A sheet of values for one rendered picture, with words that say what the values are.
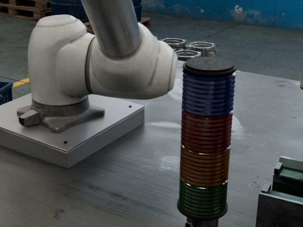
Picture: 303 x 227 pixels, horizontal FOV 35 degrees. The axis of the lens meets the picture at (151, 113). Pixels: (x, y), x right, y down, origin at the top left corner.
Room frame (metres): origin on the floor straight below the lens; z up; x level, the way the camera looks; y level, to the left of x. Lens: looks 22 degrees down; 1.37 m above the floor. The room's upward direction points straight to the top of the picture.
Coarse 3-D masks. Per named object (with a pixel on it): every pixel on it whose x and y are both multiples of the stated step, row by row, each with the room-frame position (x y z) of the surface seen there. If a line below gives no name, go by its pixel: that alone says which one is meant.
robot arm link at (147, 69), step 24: (96, 0) 0.92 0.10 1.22; (120, 0) 0.95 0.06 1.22; (96, 24) 0.99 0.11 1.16; (120, 24) 0.99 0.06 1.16; (96, 48) 1.11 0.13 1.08; (120, 48) 1.05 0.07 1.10; (144, 48) 1.10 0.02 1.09; (168, 48) 1.17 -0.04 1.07; (96, 72) 1.13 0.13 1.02; (120, 72) 1.08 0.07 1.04; (144, 72) 1.10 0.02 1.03; (168, 72) 1.13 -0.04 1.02; (120, 96) 1.16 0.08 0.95; (144, 96) 1.14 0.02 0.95
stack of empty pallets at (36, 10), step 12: (0, 0) 7.75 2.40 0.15; (12, 0) 7.17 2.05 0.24; (24, 0) 7.61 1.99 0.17; (36, 0) 6.92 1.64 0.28; (48, 0) 6.99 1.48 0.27; (0, 12) 7.43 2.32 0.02; (12, 12) 7.18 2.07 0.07; (24, 12) 7.51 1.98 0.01; (36, 12) 6.89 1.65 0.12; (48, 12) 6.99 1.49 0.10
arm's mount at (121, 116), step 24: (24, 96) 1.37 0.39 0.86; (96, 96) 1.39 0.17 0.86; (0, 120) 1.20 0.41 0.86; (96, 120) 1.21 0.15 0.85; (120, 120) 1.22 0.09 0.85; (144, 120) 1.33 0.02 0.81; (0, 144) 1.17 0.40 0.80; (24, 144) 1.11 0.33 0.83; (48, 144) 1.07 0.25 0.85; (72, 144) 1.07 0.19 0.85; (96, 144) 1.13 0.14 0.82
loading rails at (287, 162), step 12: (276, 168) 0.81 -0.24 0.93; (288, 168) 0.83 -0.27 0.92; (300, 168) 0.82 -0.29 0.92; (276, 180) 0.80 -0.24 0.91; (288, 180) 0.79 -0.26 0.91; (300, 180) 0.78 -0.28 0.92; (264, 192) 0.72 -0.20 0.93; (276, 192) 0.74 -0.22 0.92; (288, 192) 0.79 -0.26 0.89; (300, 192) 0.78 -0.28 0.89; (264, 204) 0.70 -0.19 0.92; (276, 204) 0.69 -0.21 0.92; (288, 204) 0.69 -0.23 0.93; (300, 204) 0.68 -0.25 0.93; (264, 216) 0.70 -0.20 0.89; (276, 216) 0.69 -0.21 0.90; (288, 216) 0.68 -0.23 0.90; (300, 216) 0.68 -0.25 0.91
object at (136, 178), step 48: (240, 96) 1.56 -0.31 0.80; (288, 96) 1.56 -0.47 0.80; (144, 144) 1.18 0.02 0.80; (240, 144) 1.18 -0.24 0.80; (288, 144) 1.18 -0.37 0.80; (0, 192) 0.93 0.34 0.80; (48, 192) 0.93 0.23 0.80; (96, 192) 0.93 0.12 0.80; (144, 192) 0.93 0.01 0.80; (240, 192) 0.93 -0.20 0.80
